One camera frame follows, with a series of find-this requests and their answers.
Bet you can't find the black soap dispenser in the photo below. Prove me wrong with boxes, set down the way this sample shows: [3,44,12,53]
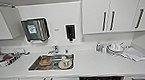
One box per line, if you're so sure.
[63,23,78,44]

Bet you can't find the chrome faucet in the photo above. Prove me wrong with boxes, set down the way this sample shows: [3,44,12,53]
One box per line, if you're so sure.
[47,44,61,56]

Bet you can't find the white patterned mug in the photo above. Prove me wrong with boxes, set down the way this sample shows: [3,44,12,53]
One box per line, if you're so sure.
[60,55,72,67]

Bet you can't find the blue dish soap bottle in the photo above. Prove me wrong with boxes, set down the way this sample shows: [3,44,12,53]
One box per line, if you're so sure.
[95,41,103,53]

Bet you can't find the bowl with orange food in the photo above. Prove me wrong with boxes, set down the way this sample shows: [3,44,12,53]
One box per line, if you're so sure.
[38,56,53,68]

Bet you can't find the steel paper towel dispenser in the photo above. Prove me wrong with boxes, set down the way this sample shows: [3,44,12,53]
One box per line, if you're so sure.
[19,16,53,45]

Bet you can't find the stack of white plates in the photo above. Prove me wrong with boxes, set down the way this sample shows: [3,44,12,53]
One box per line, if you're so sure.
[105,41,126,57]

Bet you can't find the steel kitchen sink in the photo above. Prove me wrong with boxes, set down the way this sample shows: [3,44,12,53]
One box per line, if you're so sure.
[26,51,77,74]

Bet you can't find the dish drying rack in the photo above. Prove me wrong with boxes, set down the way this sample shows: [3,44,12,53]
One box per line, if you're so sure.
[0,45,31,69]

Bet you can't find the white wall outlet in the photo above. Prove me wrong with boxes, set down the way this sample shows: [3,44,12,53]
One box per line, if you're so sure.
[80,35,87,43]

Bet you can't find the small wall label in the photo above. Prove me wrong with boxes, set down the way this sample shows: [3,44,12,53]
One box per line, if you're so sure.
[54,27,61,32]

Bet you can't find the white wall cabinet four doors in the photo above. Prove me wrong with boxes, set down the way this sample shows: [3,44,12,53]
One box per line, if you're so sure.
[79,0,145,37]

